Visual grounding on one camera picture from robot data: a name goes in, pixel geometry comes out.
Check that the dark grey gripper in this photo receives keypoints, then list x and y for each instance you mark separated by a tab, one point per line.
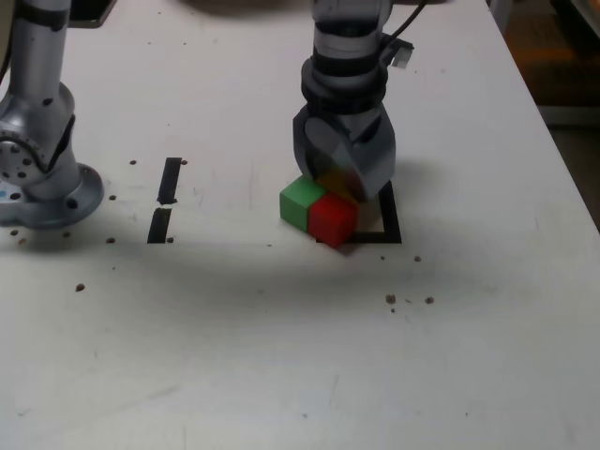
361	123

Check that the yellow cube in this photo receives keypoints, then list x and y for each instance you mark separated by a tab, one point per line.
330	182

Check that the red cube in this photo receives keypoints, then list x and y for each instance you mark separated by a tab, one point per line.
333	220

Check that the green cube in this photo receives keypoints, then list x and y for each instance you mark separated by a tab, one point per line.
295	206

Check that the black tape square outline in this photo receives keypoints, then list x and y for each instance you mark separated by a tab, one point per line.
391	220

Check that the black tape strip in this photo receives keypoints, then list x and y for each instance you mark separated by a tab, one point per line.
169	178

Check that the black flat phone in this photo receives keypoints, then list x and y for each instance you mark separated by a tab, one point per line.
94	9

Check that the small wrist camera box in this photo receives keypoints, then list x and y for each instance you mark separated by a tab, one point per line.
402	52

